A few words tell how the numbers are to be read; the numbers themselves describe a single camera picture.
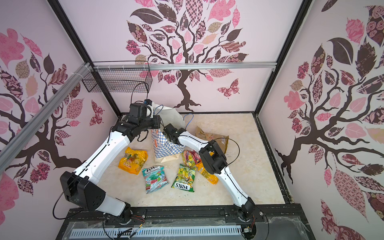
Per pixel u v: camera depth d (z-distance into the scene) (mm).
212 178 812
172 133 791
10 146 508
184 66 921
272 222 719
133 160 880
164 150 793
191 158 902
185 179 812
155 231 699
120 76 947
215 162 610
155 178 833
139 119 589
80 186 401
